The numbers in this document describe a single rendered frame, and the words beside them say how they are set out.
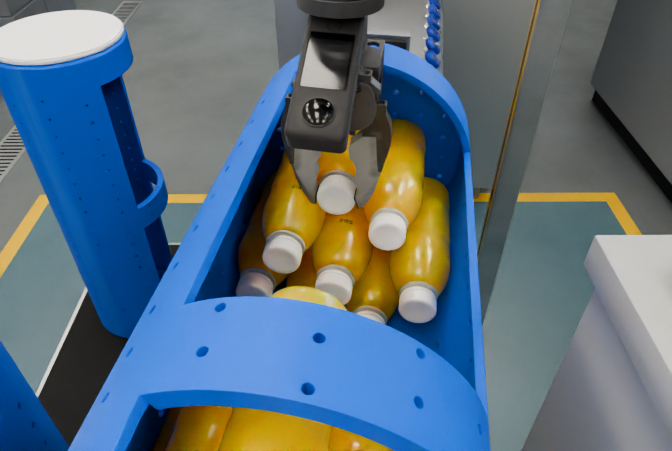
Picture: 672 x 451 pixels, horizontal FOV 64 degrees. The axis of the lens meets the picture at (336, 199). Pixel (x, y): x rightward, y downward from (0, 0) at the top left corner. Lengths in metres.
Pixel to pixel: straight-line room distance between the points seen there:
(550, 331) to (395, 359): 1.68
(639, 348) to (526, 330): 1.48
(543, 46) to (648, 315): 0.84
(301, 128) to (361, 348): 0.16
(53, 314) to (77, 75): 1.11
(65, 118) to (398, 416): 1.07
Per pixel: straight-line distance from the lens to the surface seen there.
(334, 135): 0.39
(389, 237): 0.56
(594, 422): 0.62
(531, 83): 1.29
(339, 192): 0.53
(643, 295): 0.51
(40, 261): 2.36
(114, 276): 1.56
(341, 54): 0.43
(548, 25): 1.24
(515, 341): 1.93
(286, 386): 0.30
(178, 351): 0.34
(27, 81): 1.26
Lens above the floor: 1.49
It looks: 39 degrees down
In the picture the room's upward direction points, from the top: straight up
